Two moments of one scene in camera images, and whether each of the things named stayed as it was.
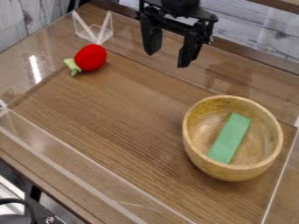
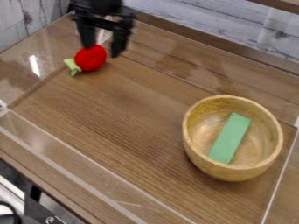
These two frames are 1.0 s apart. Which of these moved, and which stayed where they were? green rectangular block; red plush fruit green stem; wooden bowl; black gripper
Moved: black gripper
Stayed: green rectangular block; wooden bowl; red plush fruit green stem
